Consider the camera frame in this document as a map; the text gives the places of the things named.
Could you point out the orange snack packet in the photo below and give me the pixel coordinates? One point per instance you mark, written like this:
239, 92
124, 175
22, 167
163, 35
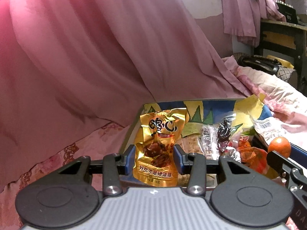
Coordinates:
251, 154

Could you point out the pink floral bedsheet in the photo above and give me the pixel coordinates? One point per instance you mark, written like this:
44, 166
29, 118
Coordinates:
275, 93

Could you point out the gold snack packet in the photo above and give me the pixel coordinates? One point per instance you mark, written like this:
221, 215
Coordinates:
156, 148

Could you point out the lilac curtain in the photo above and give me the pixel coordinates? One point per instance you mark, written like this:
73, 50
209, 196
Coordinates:
239, 9

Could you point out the yellow item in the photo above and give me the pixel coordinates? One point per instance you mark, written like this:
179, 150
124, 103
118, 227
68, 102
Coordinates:
283, 61

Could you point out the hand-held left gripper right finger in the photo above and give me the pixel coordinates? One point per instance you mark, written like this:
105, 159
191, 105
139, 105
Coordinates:
178, 157

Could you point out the black handbag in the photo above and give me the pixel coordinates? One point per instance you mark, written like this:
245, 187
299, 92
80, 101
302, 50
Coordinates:
259, 63

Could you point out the grey quilted bag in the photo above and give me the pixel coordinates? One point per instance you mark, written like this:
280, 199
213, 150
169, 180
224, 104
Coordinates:
285, 74

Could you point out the dark wooden desk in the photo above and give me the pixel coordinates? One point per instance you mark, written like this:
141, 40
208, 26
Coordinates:
278, 38

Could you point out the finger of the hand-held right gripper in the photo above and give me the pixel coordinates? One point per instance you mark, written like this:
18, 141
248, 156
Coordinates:
278, 161

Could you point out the dark foil candy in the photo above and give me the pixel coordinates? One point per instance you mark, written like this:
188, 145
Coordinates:
224, 131

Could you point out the clear white bar packet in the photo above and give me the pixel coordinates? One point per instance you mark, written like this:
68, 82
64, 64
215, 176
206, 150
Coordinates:
208, 139

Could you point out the grey box with cartoon lining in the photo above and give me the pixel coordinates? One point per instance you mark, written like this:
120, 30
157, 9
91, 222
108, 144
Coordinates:
215, 110

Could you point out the small tangerine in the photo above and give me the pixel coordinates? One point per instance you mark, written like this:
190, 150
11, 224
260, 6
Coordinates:
279, 145

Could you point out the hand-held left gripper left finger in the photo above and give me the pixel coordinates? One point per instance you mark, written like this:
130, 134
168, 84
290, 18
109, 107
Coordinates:
129, 157

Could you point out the clear puffed grain bar packet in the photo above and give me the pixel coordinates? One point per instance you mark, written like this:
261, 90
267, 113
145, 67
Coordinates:
191, 145

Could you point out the black box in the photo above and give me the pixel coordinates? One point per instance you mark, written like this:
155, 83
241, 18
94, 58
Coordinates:
289, 14

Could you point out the white green snack pouch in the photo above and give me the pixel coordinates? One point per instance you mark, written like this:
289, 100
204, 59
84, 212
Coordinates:
266, 127

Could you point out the pink curtain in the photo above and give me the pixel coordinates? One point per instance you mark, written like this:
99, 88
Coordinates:
96, 52

